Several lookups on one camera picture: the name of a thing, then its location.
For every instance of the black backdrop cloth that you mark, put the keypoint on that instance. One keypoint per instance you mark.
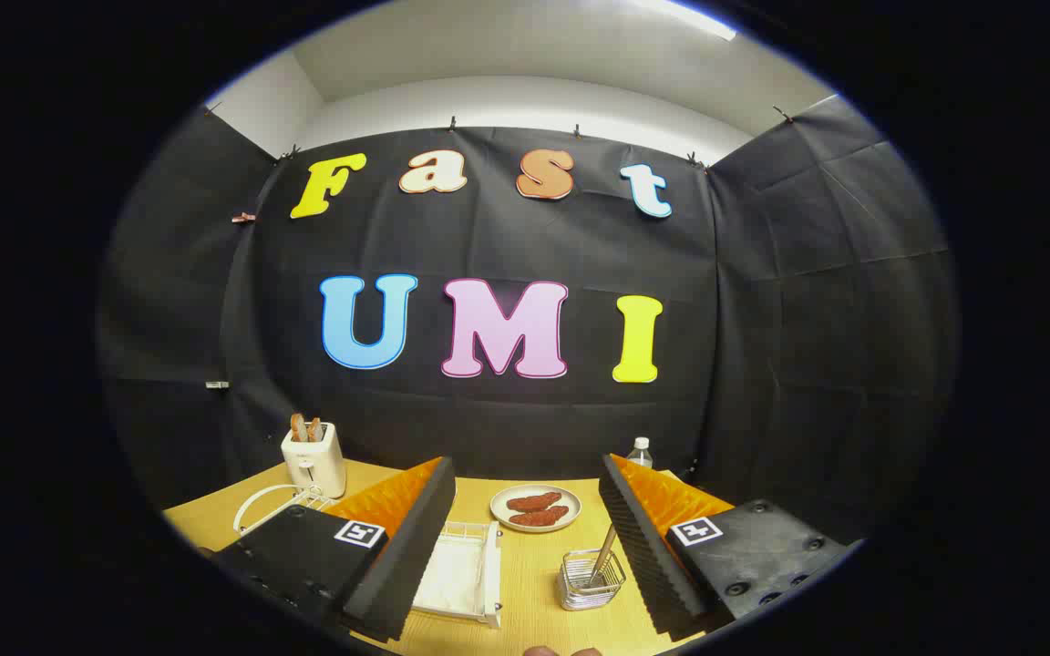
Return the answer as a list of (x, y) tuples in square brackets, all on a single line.
[(744, 319)]

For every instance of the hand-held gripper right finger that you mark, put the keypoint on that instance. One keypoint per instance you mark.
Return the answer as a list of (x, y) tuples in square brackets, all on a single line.
[(639, 547)]

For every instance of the cream toaster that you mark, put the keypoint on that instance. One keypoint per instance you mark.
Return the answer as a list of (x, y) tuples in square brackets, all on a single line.
[(315, 465)]

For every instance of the toasted bread slice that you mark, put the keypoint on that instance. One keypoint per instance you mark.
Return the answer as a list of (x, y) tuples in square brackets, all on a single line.
[(298, 428), (315, 430)]

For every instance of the green label drink bottle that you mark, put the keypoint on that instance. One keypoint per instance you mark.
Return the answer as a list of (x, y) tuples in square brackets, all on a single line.
[(640, 454)]

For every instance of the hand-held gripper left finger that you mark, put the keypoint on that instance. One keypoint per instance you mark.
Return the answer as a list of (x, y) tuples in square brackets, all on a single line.
[(416, 547)]

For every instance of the white oval plate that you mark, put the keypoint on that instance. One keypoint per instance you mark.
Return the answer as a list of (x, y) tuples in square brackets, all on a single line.
[(571, 507)]

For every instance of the reddish brown sausage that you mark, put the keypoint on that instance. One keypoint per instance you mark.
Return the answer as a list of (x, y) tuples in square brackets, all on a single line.
[(532, 501), (540, 517)]

